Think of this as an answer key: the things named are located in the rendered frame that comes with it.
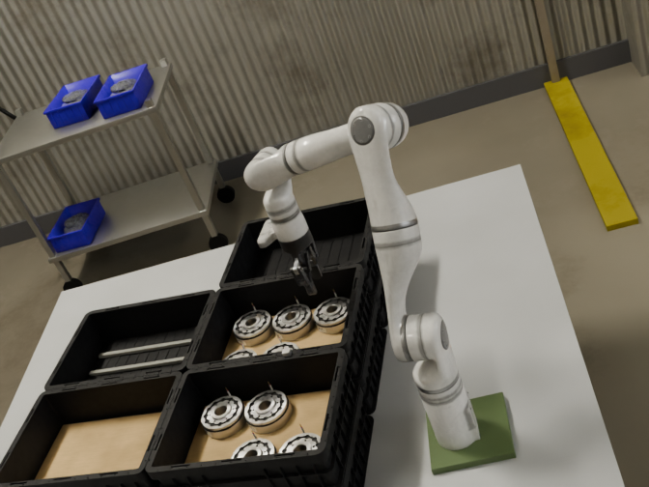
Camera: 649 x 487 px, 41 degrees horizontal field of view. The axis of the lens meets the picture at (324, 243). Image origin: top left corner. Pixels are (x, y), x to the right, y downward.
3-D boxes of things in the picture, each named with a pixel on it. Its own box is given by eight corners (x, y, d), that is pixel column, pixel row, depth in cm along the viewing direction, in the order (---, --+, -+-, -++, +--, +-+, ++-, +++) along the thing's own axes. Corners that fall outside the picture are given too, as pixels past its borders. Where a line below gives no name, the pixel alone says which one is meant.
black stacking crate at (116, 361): (234, 323, 233) (216, 290, 227) (204, 405, 210) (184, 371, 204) (106, 343, 246) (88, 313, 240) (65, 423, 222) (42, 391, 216)
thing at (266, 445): (277, 436, 186) (276, 434, 186) (271, 473, 178) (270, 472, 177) (234, 444, 188) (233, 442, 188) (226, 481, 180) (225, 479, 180)
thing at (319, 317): (355, 295, 217) (354, 294, 217) (350, 322, 209) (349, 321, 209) (318, 301, 220) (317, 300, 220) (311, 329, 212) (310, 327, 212)
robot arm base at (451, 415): (475, 413, 191) (456, 357, 182) (481, 444, 184) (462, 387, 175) (434, 422, 193) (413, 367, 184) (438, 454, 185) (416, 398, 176)
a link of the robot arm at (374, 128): (376, 101, 161) (402, 237, 164) (403, 97, 168) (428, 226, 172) (337, 110, 167) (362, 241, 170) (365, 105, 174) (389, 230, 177)
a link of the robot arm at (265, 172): (233, 174, 187) (279, 157, 178) (252, 152, 193) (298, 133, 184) (251, 200, 189) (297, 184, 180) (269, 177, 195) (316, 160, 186)
